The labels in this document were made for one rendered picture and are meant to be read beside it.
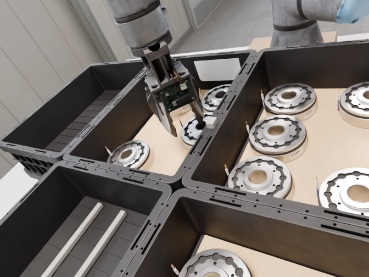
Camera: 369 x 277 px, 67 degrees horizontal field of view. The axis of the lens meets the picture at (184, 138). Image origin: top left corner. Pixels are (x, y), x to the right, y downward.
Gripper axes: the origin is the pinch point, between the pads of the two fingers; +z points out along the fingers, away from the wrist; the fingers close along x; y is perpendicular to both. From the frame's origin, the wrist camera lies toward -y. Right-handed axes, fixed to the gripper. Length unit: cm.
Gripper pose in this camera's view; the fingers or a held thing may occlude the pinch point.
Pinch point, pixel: (185, 124)
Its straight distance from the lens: 59.9
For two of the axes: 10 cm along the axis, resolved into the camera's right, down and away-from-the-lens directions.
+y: 2.7, 5.4, -7.9
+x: 9.0, -4.3, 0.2
